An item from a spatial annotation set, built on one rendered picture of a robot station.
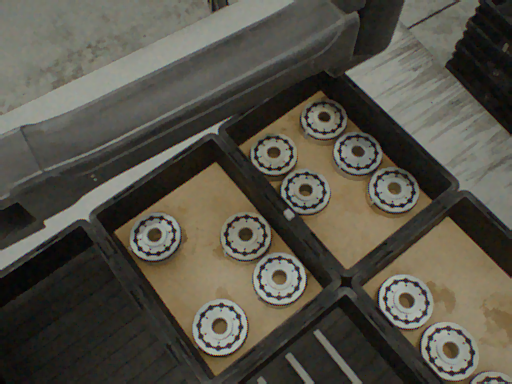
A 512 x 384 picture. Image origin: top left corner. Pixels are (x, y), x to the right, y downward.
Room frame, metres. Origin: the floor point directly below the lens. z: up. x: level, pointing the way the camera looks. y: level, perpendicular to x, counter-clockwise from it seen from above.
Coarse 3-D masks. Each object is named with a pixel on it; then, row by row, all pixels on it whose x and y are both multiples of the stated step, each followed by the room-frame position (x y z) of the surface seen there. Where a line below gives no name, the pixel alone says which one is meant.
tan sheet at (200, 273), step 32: (192, 192) 0.45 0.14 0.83; (224, 192) 0.44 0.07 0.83; (128, 224) 0.38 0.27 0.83; (192, 224) 0.37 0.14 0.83; (192, 256) 0.30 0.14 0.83; (224, 256) 0.30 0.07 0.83; (160, 288) 0.24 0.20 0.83; (192, 288) 0.24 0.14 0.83; (224, 288) 0.24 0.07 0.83; (320, 288) 0.23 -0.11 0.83; (192, 320) 0.18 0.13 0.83; (256, 320) 0.17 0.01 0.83
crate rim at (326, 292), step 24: (192, 144) 0.50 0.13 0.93; (168, 168) 0.46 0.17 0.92; (240, 168) 0.45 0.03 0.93; (120, 192) 0.41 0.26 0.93; (264, 192) 0.39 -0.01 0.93; (96, 216) 0.36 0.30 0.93; (120, 264) 0.26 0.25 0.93; (144, 288) 0.22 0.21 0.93; (336, 288) 0.20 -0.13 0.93; (168, 336) 0.13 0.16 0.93; (192, 360) 0.09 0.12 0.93; (240, 360) 0.09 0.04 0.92
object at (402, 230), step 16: (352, 80) 0.64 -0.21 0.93; (272, 96) 0.61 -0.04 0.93; (368, 96) 0.60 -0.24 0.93; (240, 112) 0.58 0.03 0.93; (384, 112) 0.56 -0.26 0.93; (224, 128) 0.54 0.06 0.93; (400, 128) 0.52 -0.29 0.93; (416, 144) 0.48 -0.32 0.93; (432, 160) 0.45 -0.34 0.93; (256, 176) 0.43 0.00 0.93; (448, 176) 0.41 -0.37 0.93; (272, 192) 0.39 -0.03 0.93; (448, 192) 0.38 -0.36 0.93; (288, 208) 0.36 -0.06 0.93; (432, 208) 0.35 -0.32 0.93; (304, 224) 0.33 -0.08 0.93; (416, 224) 0.32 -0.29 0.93; (320, 240) 0.29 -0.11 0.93; (384, 240) 0.29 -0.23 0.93; (368, 256) 0.26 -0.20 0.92; (352, 272) 0.23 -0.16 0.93
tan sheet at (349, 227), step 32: (320, 96) 0.67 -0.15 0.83; (288, 128) 0.59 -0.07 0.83; (352, 128) 0.59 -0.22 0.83; (320, 160) 0.51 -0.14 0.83; (384, 160) 0.50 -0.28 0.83; (352, 192) 0.43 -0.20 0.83; (320, 224) 0.36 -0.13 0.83; (352, 224) 0.36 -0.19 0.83; (384, 224) 0.36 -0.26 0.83; (352, 256) 0.29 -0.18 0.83
